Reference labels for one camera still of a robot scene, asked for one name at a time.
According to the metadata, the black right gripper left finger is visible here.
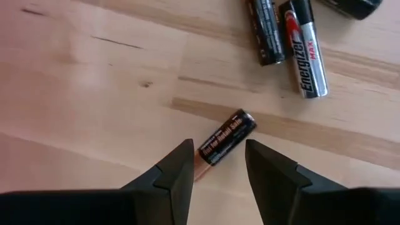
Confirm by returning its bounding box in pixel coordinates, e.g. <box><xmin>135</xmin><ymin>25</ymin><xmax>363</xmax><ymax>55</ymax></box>
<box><xmin>0</xmin><ymin>139</ymin><xmax>196</xmax><ymax>225</ymax></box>

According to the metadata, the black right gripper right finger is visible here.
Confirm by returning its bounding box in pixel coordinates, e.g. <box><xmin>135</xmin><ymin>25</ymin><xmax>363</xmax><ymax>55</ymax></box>
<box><xmin>244</xmin><ymin>139</ymin><xmax>400</xmax><ymax>225</ymax></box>

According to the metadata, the black and copper battery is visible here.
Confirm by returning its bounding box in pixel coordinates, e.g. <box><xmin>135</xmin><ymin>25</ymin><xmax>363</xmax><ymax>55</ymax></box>
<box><xmin>247</xmin><ymin>0</ymin><xmax>287</xmax><ymax>67</ymax></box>
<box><xmin>317</xmin><ymin>0</ymin><xmax>384</xmax><ymax>21</ymax></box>
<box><xmin>192</xmin><ymin>107</ymin><xmax>258</xmax><ymax>183</ymax></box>

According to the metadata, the silver and black battery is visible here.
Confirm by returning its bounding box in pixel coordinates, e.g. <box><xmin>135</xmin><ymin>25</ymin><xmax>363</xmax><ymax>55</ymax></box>
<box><xmin>278</xmin><ymin>0</ymin><xmax>329</xmax><ymax>99</ymax></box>

